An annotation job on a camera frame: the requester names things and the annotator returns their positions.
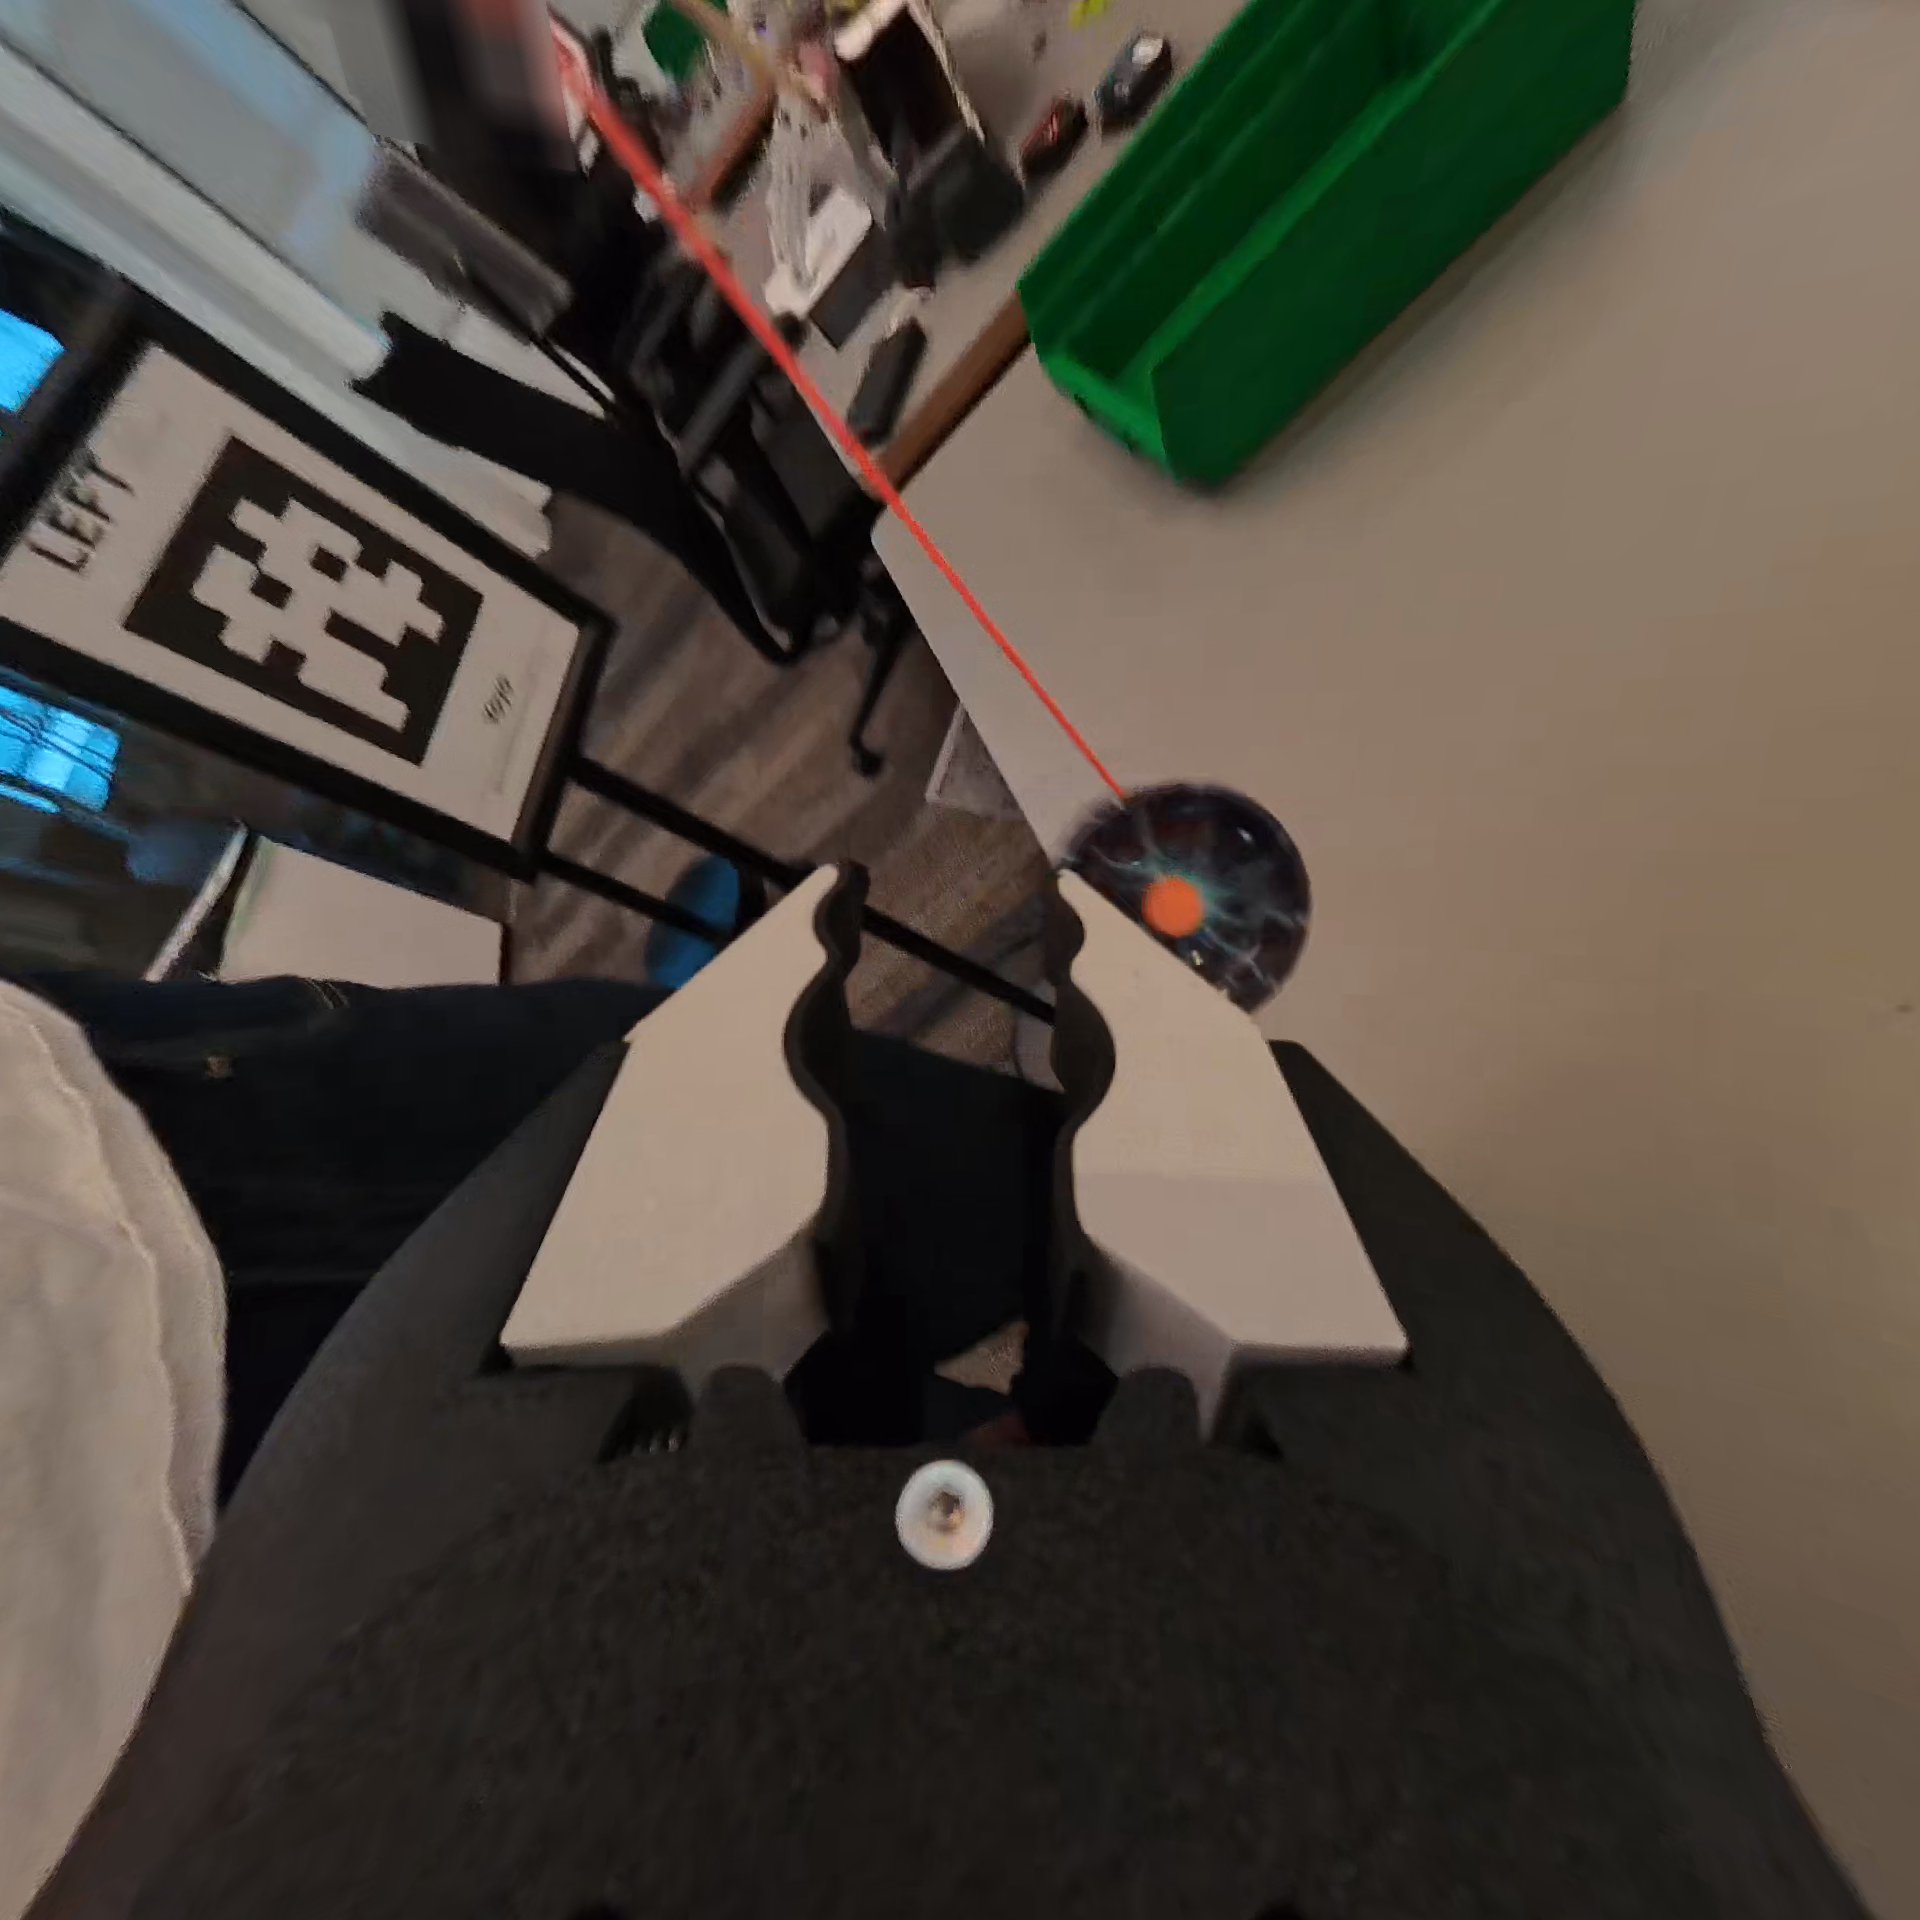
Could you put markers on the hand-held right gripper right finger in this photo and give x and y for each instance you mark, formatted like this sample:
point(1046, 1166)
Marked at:
point(1214, 1202)

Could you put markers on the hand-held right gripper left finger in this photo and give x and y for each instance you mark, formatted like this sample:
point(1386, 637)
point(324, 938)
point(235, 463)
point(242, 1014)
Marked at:
point(675, 1186)

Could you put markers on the dark marbled yoyo orange hub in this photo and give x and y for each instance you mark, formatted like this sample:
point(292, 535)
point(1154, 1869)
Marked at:
point(1225, 886)

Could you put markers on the blue round object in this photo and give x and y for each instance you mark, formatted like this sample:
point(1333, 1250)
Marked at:
point(698, 909)

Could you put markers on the person's white shirt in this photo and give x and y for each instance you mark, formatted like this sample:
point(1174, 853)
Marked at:
point(77, 1349)

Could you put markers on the large marker sign on stand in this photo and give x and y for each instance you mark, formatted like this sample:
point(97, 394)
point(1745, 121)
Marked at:
point(300, 599)

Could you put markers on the large green plastic bin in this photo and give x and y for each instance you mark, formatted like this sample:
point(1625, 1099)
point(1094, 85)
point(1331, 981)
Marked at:
point(1321, 225)

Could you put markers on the small black device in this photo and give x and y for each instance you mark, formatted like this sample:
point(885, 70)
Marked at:
point(1055, 138)
point(1137, 77)

